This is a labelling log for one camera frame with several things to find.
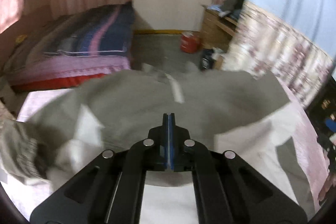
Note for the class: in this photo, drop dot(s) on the dark striped bed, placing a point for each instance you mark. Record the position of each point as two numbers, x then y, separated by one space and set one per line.
92 43

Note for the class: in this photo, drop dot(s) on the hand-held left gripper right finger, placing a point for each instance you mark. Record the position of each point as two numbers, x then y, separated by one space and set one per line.
212 176

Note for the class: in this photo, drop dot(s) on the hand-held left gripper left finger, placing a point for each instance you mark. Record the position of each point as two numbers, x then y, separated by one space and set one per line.
123 176

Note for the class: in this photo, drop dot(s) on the wooden desk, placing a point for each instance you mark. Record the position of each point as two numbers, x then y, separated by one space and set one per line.
212 27

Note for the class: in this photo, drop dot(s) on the red bucket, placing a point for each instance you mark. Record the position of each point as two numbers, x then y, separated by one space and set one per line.
190 43

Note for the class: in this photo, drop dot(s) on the black cabinet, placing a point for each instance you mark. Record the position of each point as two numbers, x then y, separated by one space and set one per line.
325 106

